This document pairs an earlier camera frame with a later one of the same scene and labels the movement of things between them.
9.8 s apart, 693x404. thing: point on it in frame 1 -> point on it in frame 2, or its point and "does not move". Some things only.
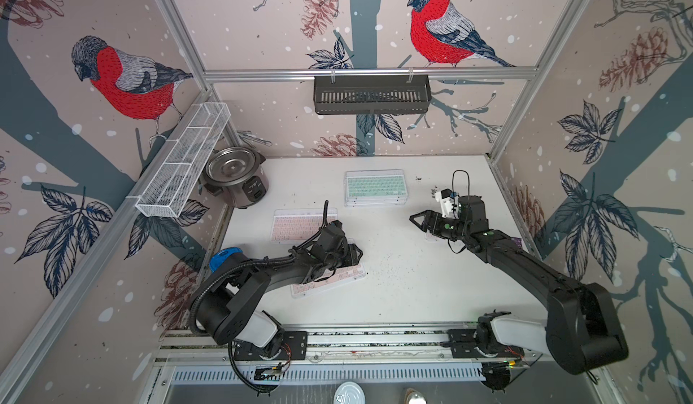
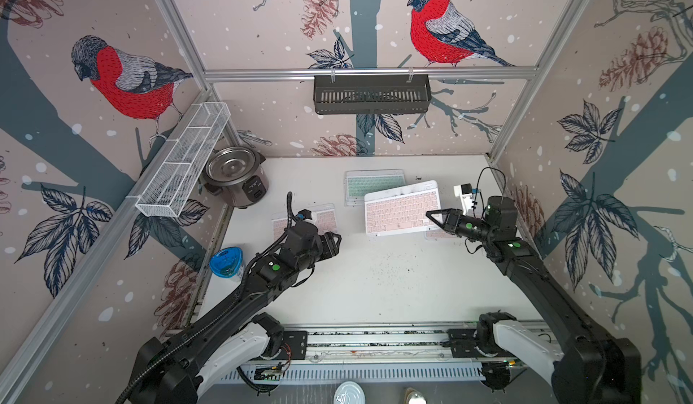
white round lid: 349,392 does not move
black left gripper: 350,252 -> 328,244
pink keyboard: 342,274 -> 402,210
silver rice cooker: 235,174 does not move
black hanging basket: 372,96 does not move
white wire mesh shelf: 181,160 does not move
